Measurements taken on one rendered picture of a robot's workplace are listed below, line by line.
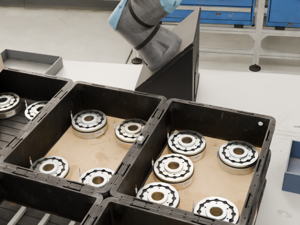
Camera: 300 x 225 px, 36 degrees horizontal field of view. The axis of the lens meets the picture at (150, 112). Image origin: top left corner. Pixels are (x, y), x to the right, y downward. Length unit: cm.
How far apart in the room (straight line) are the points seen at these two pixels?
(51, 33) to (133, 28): 245
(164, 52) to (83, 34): 235
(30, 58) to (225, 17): 151
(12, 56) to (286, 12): 176
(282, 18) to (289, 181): 190
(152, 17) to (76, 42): 230
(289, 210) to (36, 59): 120
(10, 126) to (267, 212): 79
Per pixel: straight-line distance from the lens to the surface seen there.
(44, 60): 201
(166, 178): 116
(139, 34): 152
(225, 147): 126
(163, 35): 154
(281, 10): 311
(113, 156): 128
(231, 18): 314
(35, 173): 112
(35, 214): 117
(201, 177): 121
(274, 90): 179
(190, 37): 152
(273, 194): 137
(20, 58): 208
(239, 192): 118
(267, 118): 125
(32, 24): 413
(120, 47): 358
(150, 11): 145
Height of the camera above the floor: 167
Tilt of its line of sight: 36 degrees down
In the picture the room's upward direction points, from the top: 3 degrees counter-clockwise
